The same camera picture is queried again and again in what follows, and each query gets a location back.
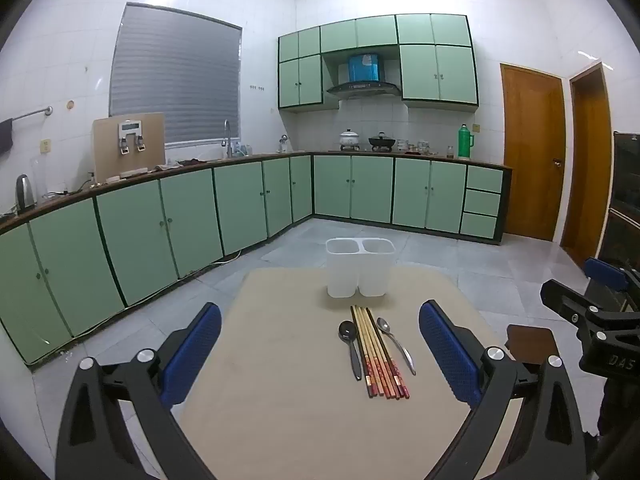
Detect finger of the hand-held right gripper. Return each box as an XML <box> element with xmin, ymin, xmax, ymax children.
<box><xmin>584</xmin><ymin>257</ymin><xmax>640</xmax><ymax>306</ymax></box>
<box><xmin>540</xmin><ymin>279</ymin><xmax>608</xmax><ymax>333</ymax></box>

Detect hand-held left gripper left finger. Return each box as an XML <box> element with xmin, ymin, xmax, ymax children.
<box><xmin>56</xmin><ymin>302</ymin><xmax>223</xmax><ymax>480</ymax></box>

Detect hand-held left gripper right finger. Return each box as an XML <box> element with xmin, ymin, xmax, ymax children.
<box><xmin>418</xmin><ymin>300</ymin><xmax>588</xmax><ymax>480</ymax></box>

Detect metal spoon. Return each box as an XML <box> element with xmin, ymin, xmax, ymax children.
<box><xmin>376</xmin><ymin>317</ymin><xmax>417</xmax><ymax>376</ymax></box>

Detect bundle of light wooden chopsticks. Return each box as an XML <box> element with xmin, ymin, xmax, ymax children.
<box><xmin>354</xmin><ymin>305</ymin><xmax>407</xmax><ymax>401</ymax></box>

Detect black spoon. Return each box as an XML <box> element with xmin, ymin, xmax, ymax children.
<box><xmin>338</xmin><ymin>320</ymin><xmax>363</xmax><ymax>381</ymax></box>

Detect white two-compartment utensil holder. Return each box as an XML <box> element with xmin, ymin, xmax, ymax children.
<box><xmin>326</xmin><ymin>238</ymin><xmax>395</xmax><ymax>298</ymax></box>

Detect brown stool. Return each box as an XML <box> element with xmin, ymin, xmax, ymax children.
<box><xmin>505</xmin><ymin>324</ymin><xmax>561</xmax><ymax>366</ymax></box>

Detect black glass cabinet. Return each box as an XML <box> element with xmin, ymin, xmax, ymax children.
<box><xmin>585</xmin><ymin>131</ymin><xmax>640</xmax><ymax>281</ymax></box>

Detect wooden door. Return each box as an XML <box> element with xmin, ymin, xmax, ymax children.
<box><xmin>500</xmin><ymin>62</ymin><xmax>567</xmax><ymax>242</ymax></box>
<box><xmin>567</xmin><ymin>61</ymin><xmax>615</xmax><ymax>267</ymax></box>

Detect green lower kitchen cabinets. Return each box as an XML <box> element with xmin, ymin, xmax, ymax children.
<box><xmin>0</xmin><ymin>152</ymin><xmax>513</xmax><ymax>368</ymax></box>

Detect green thermos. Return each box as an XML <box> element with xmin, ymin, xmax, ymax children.
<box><xmin>458</xmin><ymin>124</ymin><xmax>475</xmax><ymax>161</ymax></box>

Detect white water purifier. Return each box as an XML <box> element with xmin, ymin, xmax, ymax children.
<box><xmin>117</xmin><ymin>121</ymin><xmax>147</xmax><ymax>154</ymax></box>

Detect steel electric kettle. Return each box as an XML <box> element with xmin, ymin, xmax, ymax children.
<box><xmin>15</xmin><ymin>174</ymin><xmax>38</xmax><ymax>211</ymax></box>

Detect range hood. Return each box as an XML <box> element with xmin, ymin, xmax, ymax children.
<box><xmin>326</xmin><ymin>52</ymin><xmax>402</xmax><ymax>101</ymax></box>

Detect grey window blind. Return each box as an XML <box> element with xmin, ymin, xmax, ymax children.
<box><xmin>109</xmin><ymin>2</ymin><xmax>243</xmax><ymax>147</ymax></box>

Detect metal towel bar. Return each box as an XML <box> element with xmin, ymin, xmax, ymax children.
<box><xmin>10</xmin><ymin>106</ymin><xmax>53</xmax><ymax>123</ymax></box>

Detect green upper wall cabinets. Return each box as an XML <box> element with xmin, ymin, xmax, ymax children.
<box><xmin>277</xmin><ymin>13</ymin><xmax>480</xmax><ymax>109</ymax></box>

